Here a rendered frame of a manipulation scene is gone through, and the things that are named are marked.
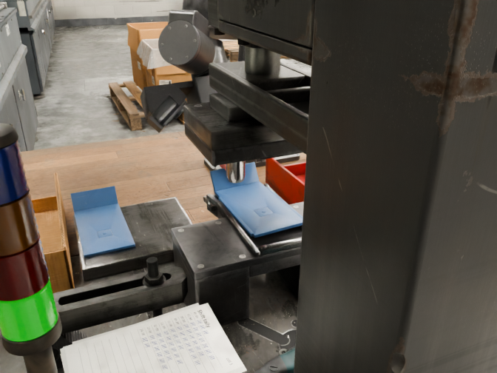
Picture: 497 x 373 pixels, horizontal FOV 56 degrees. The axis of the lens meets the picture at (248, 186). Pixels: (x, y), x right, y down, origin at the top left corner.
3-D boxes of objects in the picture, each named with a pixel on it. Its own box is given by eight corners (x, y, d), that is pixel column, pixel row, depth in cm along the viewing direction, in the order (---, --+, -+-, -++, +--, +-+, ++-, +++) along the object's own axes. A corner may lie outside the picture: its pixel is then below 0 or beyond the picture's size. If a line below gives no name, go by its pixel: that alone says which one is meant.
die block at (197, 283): (308, 251, 69) (310, 206, 66) (345, 290, 61) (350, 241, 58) (175, 283, 62) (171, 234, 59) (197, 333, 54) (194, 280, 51)
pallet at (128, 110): (241, 116, 428) (241, 101, 421) (131, 131, 392) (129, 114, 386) (200, 87, 527) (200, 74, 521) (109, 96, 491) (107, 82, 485)
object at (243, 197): (254, 179, 71) (254, 160, 70) (305, 224, 58) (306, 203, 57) (211, 189, 68) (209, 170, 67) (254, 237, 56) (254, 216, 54)
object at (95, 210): (116, 200, 79) (114, 185, 78) (135, 246, 67) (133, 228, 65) (73, 209, 77) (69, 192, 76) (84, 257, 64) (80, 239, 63)
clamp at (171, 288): (184, 314, 57) (179, 244, 53) (192, 332, 54) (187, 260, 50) (53, 349, 52) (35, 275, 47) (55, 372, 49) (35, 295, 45)
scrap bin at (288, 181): (319, 172, 95) (321, 144, 92) (399, 232, 74) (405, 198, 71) (265, 182, 91) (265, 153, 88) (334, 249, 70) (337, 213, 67)
